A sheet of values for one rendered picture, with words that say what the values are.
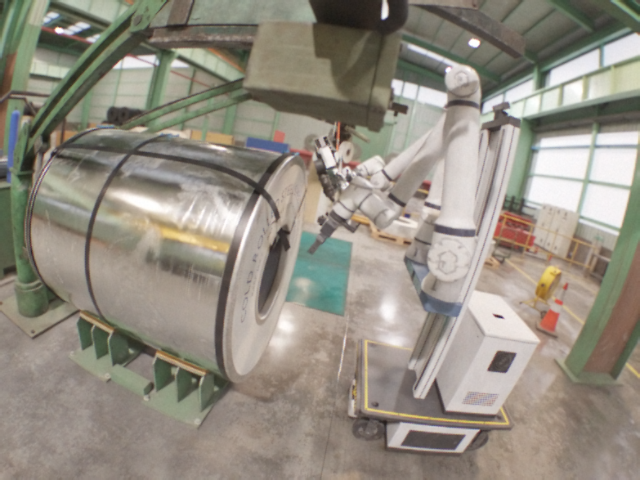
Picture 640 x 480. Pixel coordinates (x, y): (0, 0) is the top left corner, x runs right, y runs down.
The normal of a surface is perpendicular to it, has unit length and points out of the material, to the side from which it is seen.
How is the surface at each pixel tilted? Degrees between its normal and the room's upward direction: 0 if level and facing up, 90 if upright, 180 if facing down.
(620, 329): 90
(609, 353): 90
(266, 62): 88
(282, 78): 88
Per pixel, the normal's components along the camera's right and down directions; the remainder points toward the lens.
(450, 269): -0.46, 0.35
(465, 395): -0.12, 0.25
